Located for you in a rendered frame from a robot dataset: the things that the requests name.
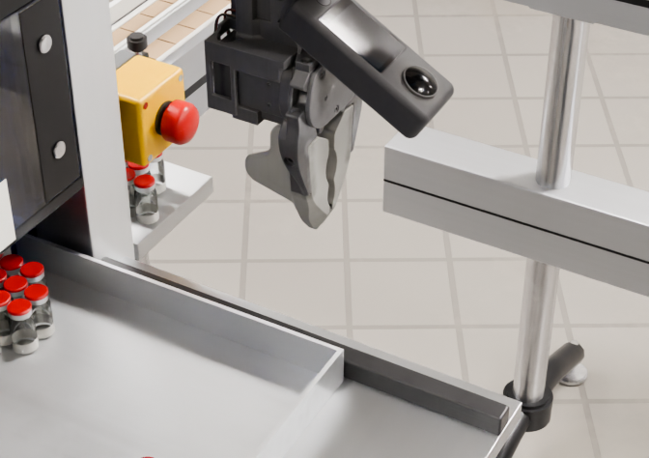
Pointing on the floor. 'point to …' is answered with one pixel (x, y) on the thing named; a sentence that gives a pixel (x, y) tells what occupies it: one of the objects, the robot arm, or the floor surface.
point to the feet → (570, 368)
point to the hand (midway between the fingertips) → (324, 214)
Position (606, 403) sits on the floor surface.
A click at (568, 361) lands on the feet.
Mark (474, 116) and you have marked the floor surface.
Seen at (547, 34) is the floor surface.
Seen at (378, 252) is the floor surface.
